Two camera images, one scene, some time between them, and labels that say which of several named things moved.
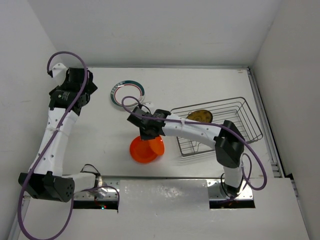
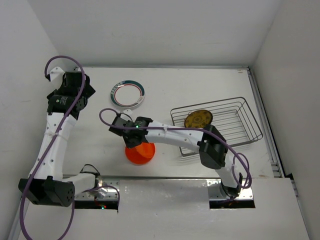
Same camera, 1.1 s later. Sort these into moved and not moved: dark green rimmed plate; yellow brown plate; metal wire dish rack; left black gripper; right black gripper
Moved: right black gripper
Not moved: left black gripper; dark green rimmed plate; yellow brown plate; metal wire dish rack
